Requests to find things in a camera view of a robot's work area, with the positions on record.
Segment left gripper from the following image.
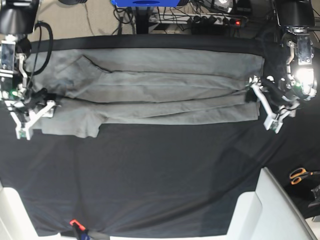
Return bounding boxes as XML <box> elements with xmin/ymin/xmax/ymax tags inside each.
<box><xmin>244</xmin><ymin>75</ymin><xmax>300</xmax><ymax>118</ymax></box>

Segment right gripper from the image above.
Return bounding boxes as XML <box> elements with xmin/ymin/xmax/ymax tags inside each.
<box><xmin>4</xmin><ymin>87</ymin><xmax>63</xmax><ymax>118</ymax></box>

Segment grey T-shirt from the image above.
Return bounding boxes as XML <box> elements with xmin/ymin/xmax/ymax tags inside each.
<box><xmin>33</xmin><ymin>48</ymin><xmax>265</xmax><ymax>138</ymax></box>

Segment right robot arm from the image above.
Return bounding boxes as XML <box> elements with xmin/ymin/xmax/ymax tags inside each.
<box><xmin>0</xmin><ymin>0</ymin><xmax>55</xmax><ymax>118</ymax></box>

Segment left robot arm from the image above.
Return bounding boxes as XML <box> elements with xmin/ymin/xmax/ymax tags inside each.
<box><xmin>248</xmin><ymin>0</ymin><xmax>318</xmax><ymax>123</ymax></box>

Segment white power strip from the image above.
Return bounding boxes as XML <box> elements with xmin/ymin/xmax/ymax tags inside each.
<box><xmin>149</xmin><ymin>12</ymin><xmax>248</xmax><ymax>28</ymax></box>

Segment black table cloth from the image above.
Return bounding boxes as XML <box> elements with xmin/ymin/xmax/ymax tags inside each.
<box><xmin>0</xmin><ymin>34</ymin><xmax>320</xmax><ymax>238</ymax></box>

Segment blue plastic stand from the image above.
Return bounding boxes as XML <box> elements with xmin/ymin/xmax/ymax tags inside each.
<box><xmin>110</xmin><ymin>0</ymin><xmax>180</xmax><ymax>8</ymax></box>

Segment white chair right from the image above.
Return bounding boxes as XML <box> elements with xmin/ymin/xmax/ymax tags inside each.
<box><xmin>226</xmin><ymin>167</ymin><xmax>317</xmax><ymax>240</ymax></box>

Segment white chair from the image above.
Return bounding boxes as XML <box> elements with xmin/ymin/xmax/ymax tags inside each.
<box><xmin>226</xmin><ymin>167</ymin><xmax>317</xmax><ymax>240</ymax></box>
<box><xmin>0</xmin><ymin>186</ymin><xmax>39</xmax><ymax>240</ymax></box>

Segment white chair left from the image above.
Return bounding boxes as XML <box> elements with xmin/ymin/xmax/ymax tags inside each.
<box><xmin>0</xmin><ymin>186</ymin><xmax>39</xmax><ymax>240</ymax></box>

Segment orange black clamp bottom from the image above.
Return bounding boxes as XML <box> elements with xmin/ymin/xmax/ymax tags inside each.
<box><xmin>68</xmin><ymin>218</ymin><xmax>111</xmax><ymax>240</ymax></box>

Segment orange handled scissors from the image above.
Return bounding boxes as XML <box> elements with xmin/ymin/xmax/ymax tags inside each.
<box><xmin>289</xmin><ymin>167</ymin><xmax>320</xmax><ymax>185</ymax></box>

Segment black metal bracket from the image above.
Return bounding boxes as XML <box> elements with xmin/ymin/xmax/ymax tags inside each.
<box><xmin>308</xmin><ymin>185</ymin><xmax>320</xmax><ymax>208</ymax></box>

